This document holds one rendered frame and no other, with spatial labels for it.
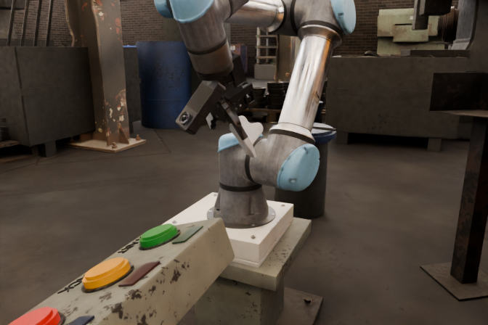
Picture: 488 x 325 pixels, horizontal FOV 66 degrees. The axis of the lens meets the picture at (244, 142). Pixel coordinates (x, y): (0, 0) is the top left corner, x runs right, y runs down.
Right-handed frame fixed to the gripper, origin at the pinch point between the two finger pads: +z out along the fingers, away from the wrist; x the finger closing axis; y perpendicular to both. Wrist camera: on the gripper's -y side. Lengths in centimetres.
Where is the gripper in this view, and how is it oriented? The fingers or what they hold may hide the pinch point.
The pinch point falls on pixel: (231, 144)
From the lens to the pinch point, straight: 83.6
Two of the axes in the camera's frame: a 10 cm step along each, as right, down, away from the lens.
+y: 7.5, -5.6, 3.4
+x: -6.2, -4.3, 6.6
